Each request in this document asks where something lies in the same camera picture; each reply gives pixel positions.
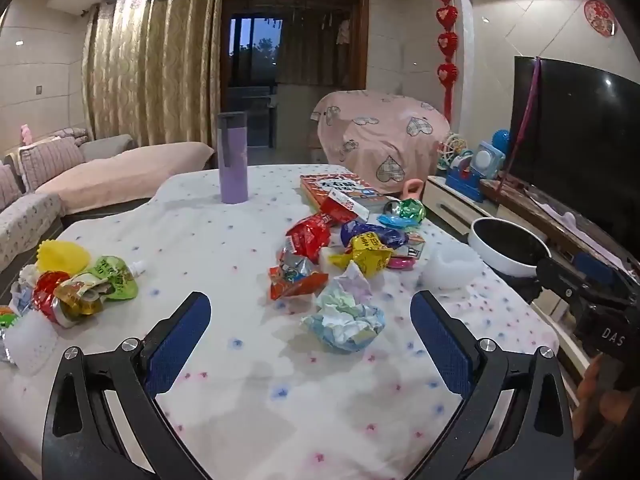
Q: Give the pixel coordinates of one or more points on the light blue snack wrapper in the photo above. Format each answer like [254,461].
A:
[395,221]

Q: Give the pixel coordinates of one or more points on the yellow snack packet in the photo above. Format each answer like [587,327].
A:
[367,256]

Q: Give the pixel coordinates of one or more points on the white pink paper ball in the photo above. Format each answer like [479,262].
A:
[347,290]

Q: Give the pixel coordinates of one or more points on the person's right hand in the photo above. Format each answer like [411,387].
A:
[594,380]

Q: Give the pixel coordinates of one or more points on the red printed flat box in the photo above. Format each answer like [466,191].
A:
[332,185]

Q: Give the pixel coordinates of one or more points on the red snack packet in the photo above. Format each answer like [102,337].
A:
[310,235]

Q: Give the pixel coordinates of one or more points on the orange red foil wrapper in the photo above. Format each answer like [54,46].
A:
[295,280]

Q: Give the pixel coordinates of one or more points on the pink kettlebell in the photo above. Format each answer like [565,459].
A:
[414,191]

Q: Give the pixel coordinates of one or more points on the purple tumbler with dark lid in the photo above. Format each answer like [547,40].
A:
[232,165]

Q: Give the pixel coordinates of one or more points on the blue spiky ball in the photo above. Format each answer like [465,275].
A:
[501,142]

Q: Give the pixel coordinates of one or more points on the red round foil wrapper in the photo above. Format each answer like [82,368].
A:
[47,292]

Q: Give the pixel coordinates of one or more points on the small white crumpled paper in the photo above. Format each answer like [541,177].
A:
[30,275]

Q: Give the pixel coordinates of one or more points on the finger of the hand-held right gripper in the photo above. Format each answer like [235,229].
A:
[557,277]
[594,268]

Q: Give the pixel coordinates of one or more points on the white bin with black liner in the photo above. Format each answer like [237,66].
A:
[505,245]

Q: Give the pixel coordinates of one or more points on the white translucent plastic container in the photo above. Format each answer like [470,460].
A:
[30,345]
[450,272]

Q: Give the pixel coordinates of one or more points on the black flat television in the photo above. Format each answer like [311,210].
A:
[580,135]

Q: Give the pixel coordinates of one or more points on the light blue toy washing machine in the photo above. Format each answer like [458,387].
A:
[487,161]

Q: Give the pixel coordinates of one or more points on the pink heart print cloth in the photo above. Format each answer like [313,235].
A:
[380,130]

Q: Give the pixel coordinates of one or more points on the grey pillow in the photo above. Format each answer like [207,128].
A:
[107,146]

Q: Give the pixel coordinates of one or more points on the small red white box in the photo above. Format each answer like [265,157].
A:
[345,206]

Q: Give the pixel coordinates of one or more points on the green spouted pouch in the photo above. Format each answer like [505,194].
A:
[112,277]

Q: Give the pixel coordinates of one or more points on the red hanging knot decoration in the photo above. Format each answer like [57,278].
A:
[446,40]

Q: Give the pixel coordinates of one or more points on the yellow fluted silicone mold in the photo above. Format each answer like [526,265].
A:
[62,256]

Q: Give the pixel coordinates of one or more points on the white dotted tablecloth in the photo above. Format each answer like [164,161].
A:
[260,400]

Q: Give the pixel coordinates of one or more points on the beige patterned curtain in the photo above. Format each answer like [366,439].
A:
[155,60]

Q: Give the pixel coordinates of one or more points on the brown framed balcony door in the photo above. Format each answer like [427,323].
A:
[295,35]

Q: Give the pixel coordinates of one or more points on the white striped wrapper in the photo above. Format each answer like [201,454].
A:
[415,249]

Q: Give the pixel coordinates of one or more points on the blue white small wrapper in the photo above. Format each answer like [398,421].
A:
[21,300]

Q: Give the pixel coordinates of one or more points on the round red wall decoration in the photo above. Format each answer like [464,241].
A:
[599,17]

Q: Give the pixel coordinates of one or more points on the small pink toy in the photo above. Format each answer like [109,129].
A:
[25,134]

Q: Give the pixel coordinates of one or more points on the blue white crumpled paper ball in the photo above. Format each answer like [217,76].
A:
[345,327]

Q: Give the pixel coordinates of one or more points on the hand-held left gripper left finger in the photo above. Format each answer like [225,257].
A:
[180,342]

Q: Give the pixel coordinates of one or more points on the sofa with pink cover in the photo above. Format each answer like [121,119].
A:
[125,170]

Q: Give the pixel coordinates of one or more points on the white crumpled cloth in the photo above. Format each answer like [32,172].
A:
[565,219]

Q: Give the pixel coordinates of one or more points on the green foil snack packet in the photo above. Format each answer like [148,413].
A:
[409,209]

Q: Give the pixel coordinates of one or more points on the pink thin stick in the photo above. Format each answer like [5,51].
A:
[525,110]

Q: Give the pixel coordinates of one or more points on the pink round wrapper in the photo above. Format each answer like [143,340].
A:
[402,263]

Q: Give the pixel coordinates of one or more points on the gold crumpled foil wrapper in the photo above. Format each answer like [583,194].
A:
[80,302]

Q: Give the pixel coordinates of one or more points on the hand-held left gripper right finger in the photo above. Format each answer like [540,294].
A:
[442,345]

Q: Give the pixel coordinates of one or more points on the blue red toy machine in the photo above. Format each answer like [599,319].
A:
[462,180]

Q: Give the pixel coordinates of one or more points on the pink striped cushion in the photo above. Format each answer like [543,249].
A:
[9,187]
[52,162]

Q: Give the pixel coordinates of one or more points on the green ridged plastic piece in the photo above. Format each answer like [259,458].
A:
[6,319]

